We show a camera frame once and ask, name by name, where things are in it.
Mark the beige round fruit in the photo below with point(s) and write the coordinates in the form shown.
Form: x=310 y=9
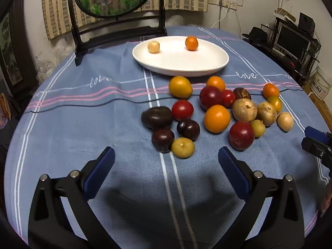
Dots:
x=285 y=121

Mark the white oval plate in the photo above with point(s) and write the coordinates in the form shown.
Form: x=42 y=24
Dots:
x=175 y=59

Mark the dark purple oblong plum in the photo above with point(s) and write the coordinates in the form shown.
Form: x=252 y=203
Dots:
x=157 y=118

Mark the black speaker box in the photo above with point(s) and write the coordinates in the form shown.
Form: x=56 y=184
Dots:
x=306 y=23

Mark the small orange behind plum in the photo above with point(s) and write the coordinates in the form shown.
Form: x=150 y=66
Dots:
x=216 y=82

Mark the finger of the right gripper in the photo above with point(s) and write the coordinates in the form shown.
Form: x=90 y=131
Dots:
x=316 y=148
x=319 y=136

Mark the small red cherry tomato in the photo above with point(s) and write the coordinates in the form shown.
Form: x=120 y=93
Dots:
x=228 y=98

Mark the white plastic bucket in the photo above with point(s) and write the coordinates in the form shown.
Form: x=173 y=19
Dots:
x=320 y=84

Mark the round goldfish screen stand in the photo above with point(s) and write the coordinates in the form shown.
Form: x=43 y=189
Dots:
x=113 y=11

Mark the computer monitor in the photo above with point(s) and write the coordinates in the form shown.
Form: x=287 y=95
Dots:
x=291 y=41

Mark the framed picture at left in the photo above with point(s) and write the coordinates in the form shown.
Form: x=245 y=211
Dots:
x=10 y=68

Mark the small orange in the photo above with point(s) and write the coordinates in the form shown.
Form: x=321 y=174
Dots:
x=270 y=90
x=191 y=43
x=216 y=82

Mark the olive round fruit front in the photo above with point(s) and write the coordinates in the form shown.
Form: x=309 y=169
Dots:
x=183 y=147

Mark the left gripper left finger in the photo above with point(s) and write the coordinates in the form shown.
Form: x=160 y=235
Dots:
x=49 y=226

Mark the large yellow-orange citrus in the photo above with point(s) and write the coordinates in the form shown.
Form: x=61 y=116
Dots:
x=180 y=87

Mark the beige checked curtain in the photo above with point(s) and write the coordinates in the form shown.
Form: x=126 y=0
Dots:
x=57 y=20

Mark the large tan passion fruit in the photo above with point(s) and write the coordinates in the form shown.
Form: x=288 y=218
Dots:
x=244 y=110

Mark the yellow-green small citrus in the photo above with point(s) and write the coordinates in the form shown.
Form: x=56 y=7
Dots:
x=276 y=103

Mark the black hat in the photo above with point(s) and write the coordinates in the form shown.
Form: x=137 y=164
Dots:
x=256 y=35

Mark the blue striped tablecloth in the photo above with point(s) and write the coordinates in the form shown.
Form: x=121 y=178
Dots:
x=200 y=145

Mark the small olive longan fruit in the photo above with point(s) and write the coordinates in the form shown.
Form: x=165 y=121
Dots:
x=259 y=128

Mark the wall power strip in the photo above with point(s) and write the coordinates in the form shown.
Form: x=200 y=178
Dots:
x=229 y=4

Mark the black metal shelf rack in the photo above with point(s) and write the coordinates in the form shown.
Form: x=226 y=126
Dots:
x=299 y=70

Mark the large orange centre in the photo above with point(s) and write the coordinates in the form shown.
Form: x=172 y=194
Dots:
x=217 y=119

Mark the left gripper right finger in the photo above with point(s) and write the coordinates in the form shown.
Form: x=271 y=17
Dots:
x=283 y=226

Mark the small beige longan fruit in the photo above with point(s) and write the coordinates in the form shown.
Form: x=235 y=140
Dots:
x=154 y=47

